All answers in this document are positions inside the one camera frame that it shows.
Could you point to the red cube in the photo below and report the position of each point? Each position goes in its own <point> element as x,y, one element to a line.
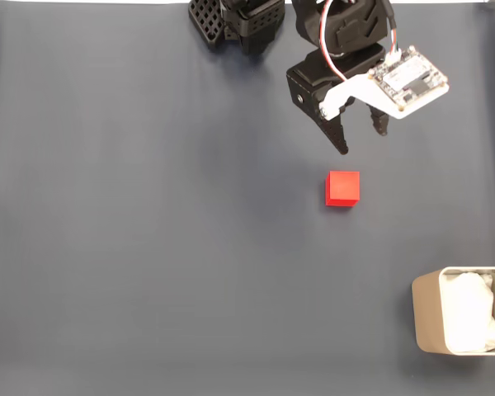
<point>342,187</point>

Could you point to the beige box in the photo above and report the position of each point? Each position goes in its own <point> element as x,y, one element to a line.
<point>427,313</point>

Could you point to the white cloth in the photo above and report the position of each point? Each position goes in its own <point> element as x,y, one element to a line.
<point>470,313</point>

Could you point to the white camera mount with board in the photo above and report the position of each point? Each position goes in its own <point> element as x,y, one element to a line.
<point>412,82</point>

